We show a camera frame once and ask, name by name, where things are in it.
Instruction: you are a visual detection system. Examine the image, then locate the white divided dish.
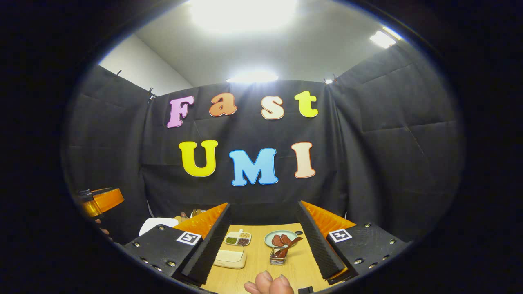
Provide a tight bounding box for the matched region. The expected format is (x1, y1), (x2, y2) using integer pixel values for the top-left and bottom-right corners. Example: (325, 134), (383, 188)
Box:
(224, 229), (252, 246)

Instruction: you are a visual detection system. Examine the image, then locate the rectangular ceiling light panel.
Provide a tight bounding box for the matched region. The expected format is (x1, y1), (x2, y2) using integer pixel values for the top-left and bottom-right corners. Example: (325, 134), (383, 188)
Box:
(370, 27), (403, 49)

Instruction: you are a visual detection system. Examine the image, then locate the white rice cooker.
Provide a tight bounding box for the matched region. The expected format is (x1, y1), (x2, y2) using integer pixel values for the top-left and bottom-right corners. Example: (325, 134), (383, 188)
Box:
(139, 217), (179, 236)

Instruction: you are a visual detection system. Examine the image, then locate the long ceiling light strip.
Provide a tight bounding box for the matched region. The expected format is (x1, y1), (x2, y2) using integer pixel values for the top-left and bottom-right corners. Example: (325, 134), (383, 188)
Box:
(226, 71), (279, 83)

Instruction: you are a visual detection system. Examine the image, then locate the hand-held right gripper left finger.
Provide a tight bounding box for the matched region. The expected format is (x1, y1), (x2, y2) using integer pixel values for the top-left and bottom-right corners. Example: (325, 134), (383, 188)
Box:
(123, 202), (232, 286)

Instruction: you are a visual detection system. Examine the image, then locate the brown wooden spoon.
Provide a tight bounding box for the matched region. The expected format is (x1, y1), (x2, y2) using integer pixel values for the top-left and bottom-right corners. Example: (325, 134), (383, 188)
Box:
(274, 237), (304, 258)

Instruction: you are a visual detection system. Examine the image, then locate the black backdrop cloth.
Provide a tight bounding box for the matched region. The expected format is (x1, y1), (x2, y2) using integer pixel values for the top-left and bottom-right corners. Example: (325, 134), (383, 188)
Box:
(61, 45), (464, 245)

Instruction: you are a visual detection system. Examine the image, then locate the beige clear-lidded rice box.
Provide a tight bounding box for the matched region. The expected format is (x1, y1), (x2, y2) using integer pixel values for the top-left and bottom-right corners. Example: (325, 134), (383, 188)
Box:
(212, 244), (247, 270)

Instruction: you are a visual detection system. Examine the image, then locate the pale green plate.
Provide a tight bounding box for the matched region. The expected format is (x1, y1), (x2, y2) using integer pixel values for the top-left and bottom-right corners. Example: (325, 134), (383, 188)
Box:
(264, 230), (299, 249)

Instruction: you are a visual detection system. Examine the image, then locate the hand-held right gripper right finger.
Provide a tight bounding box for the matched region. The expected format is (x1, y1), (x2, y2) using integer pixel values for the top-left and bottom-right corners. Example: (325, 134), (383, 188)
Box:
(296, 200), (409, 285)

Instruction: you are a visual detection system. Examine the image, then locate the metal wire chopstick holder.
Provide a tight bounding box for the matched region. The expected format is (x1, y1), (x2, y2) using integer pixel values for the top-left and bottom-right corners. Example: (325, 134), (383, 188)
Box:
(269, 247), (287, 266)

